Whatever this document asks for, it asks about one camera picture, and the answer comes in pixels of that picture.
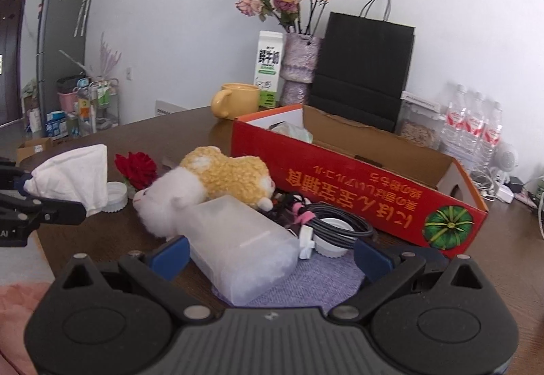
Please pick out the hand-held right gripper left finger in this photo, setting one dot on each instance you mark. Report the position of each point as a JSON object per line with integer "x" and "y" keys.
{"x": 172, "y": 255}

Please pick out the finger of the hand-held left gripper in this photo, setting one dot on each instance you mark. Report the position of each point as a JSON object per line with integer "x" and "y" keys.
{"x": 20, "y": 182}
{"x": 51, "y": 211}

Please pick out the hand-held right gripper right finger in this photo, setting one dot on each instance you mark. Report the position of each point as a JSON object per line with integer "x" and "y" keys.
{"x": 374, "y": 258}

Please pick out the white tissue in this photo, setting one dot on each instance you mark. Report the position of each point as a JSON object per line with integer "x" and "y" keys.
{"x": 72, "y": 179}

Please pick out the white round lid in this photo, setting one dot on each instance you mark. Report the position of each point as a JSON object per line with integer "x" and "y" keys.
{"x": 329, "y": 245}

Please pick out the purple linen pouch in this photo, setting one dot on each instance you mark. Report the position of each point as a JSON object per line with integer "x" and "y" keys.
{"x": 314, "y": 281}

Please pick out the white ribbed jar lid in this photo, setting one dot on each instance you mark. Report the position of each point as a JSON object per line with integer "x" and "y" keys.
{"x": 115, "y": 197}

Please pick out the red cardboard box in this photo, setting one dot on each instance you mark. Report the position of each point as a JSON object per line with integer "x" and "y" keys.
{"x": 340, "y": 196}

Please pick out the frosted plastic box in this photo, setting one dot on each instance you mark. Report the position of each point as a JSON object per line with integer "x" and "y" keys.
{"x": 242, "y": 247}

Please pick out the yellow and white plush sheep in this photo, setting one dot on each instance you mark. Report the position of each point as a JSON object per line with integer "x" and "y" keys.
{"x": 212, "y": 179}

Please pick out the red artificial rose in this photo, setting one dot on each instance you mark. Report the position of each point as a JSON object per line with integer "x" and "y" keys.
{"x": 136, "y": 168}

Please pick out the small cardboard box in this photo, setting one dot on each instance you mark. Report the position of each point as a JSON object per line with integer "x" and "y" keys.
{"x": 34, "y": 148}

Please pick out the blue and white packets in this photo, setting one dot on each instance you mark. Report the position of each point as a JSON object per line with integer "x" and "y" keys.
{"x": 55, "y": 126}

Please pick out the pink rug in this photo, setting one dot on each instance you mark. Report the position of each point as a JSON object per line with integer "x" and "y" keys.
{"x": 19, "y": 307}

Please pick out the pink waste bin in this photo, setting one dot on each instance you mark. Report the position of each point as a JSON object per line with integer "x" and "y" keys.
{"x": 68, "y": 96}

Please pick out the metal trolley rack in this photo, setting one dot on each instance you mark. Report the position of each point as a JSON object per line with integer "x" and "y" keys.
{"x": 100, "y": 107}

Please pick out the white earphones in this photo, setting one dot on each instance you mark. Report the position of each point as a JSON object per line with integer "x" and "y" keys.
{"x": 484, "y": 185}

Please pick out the clear seed container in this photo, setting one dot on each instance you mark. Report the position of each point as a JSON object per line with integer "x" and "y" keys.
{"x": 420, "y": 128}

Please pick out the grey refrigerator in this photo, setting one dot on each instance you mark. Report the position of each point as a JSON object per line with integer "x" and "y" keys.
{"x": 59, "y": 43}

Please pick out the white charger adapter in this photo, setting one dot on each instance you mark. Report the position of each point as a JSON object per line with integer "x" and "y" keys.
{"x": 505, "y": 193}

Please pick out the purple pampas grass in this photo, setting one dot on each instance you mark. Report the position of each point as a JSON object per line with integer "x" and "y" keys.
{"x": 102, "y": 58}

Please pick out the black power adapter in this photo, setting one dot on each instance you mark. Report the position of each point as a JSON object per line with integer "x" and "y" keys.
{"x": 517, "y": 183}

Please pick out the white robot speaker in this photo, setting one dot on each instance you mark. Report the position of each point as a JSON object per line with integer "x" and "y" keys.
{"x": 506, "y": 158}

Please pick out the yellow mug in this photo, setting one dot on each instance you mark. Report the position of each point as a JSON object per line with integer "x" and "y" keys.
{"x": 238, "y": 100}

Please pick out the black paper bag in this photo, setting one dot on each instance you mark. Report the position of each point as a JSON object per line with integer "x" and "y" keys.
{"x": 365, "y": 68}

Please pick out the purple textured vase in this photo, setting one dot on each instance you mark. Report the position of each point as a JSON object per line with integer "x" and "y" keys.
{"x": 299, "y": 68}

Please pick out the white and green milk carton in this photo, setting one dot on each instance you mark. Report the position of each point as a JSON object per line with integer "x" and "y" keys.
{"x": 268, "y": 68}

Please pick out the white wall outlet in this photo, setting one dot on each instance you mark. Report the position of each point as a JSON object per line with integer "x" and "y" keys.
{"x": 129, "y": 73}

